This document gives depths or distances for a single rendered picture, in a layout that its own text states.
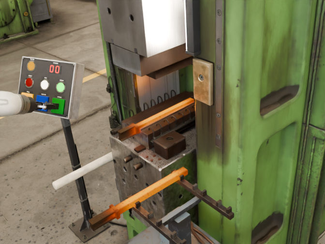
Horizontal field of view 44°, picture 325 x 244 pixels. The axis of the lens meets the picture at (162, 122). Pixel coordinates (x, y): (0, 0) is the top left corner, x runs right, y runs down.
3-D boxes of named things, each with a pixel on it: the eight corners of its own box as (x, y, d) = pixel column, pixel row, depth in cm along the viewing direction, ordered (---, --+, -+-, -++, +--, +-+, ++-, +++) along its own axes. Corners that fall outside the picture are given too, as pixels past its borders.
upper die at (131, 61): (141, 77, 159) (139, 54, 154) (112, 64, 173) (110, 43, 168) (213, 47, 182) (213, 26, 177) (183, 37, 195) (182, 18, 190)
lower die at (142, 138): (149, 149, 178) (147, 133, 173) (123, 132, 191) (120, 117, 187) (213, 114, 200) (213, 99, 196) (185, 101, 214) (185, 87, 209)
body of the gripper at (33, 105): (15, 111, 178) (29, 112, 187) (30, 114, 175) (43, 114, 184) (17, 95, 178) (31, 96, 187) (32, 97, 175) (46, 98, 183)
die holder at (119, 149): (166, 244, 188) (159, 169, 165) (120, 204, 214) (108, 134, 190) (243, 188, 218) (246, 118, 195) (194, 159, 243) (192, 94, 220)
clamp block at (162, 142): (167, 160, 170) (166, 148, 166) (154, 152, 175) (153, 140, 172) (187, 148, 176) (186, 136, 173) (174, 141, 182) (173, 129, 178)
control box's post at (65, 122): (88, 230, 263) (54, 82, 207) (85, 226, 265) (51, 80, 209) (93, 227, 265) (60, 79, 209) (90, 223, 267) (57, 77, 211)
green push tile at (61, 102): (62, 114, 197) (64, 99, 197) (50, 112, 200) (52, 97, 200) (64, 114, 199) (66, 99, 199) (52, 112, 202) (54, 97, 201)
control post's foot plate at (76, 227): (83, 244, 252) (81, 234, 247) (66, 226, 267) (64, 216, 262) (111, 226, 264) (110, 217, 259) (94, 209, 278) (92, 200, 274)
